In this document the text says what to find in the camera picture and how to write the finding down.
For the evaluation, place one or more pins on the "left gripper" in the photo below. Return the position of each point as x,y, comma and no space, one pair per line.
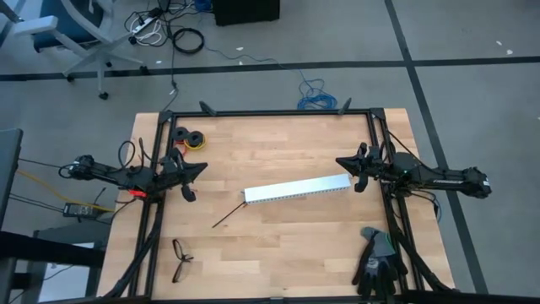
171,175

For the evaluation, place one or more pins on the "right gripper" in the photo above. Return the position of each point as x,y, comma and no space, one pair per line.
375,165

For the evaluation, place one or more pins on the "black zip tie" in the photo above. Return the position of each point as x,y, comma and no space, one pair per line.
228,215

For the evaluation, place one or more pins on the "white raceway cover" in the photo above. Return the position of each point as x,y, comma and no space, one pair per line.
295,188

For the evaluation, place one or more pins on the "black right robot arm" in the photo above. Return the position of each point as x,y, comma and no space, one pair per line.
439,177

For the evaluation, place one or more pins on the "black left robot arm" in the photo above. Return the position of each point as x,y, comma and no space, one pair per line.
109,174

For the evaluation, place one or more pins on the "black-rimmed eyeglasses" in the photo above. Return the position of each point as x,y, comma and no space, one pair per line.
182,258

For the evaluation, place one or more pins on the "grey and black work glove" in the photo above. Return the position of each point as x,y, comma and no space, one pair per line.
379,257

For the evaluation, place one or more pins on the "black power adapter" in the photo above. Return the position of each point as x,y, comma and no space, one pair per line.
78,210

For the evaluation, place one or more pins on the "white power strip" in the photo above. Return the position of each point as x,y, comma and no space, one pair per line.
145,23

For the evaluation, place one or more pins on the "black side bench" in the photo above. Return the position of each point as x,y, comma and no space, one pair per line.
42,249

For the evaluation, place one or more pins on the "black computer tower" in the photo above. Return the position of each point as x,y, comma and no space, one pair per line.
244,10

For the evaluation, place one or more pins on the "grey chair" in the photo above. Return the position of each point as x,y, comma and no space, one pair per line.
67,21

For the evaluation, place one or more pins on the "black angled frame bracket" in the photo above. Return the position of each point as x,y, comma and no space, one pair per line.
345,105
207,107

